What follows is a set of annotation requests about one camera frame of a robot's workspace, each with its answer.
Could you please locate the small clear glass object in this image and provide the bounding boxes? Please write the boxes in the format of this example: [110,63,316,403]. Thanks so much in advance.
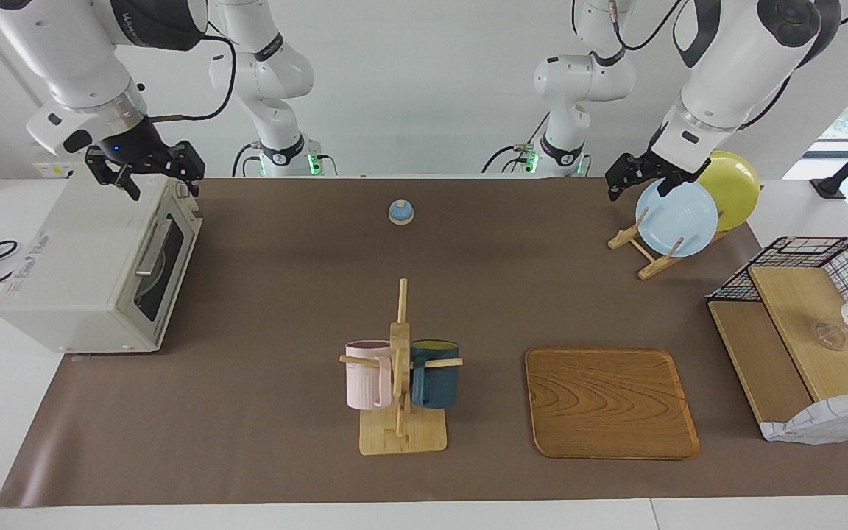
[814,322,848,352]

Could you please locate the black left base cable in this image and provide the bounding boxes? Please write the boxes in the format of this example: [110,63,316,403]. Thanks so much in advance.
[481,110,551,174]

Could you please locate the white power strip box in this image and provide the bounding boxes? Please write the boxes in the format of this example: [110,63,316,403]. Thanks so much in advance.
[32,162,86,180]

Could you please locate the glass oven door with handle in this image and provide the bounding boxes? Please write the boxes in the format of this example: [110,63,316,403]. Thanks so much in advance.
[133,193,202,323]

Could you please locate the brown wooden tray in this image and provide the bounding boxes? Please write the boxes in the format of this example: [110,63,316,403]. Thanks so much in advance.
[525,347,700,460]

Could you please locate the yellow plate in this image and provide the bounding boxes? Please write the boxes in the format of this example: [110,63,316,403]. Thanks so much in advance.
[696,151,761,231]

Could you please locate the light blue plate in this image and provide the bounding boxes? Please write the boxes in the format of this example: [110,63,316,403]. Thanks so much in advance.
[635,179,719,258]

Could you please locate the white checkered cloth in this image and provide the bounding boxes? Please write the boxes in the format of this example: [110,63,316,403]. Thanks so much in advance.
[760,389,848,445]

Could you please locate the black base cable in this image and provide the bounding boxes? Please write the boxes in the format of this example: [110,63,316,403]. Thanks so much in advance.
[231,144,259,177]
[481,110,551,174]

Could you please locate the brown table mat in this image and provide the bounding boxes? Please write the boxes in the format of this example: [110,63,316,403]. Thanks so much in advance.
[0,177,848,509]

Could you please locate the wooden plate rack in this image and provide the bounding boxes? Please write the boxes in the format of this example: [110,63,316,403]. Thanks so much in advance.
[608,225,730,280]

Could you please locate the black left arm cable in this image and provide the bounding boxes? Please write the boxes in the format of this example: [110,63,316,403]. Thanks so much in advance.
[610,0,691,54]

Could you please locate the dark blue mug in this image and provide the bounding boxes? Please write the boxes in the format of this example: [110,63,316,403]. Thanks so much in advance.
[409,339,462,410]

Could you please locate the pink mug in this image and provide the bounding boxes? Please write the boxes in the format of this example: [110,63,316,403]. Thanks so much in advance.
[344,340,394,411]

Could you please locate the light wooden two-step shelf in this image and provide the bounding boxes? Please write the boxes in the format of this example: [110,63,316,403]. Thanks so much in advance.
[707,265,848,442]

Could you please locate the wooden mug tree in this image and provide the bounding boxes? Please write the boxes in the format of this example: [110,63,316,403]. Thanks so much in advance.
[339,278,464,456]

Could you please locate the black right base cable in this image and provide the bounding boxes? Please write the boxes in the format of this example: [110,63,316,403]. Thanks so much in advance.
[231,144,259,177]

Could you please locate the beige toaster oven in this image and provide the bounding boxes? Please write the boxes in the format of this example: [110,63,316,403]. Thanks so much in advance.
[0,177,204,354]

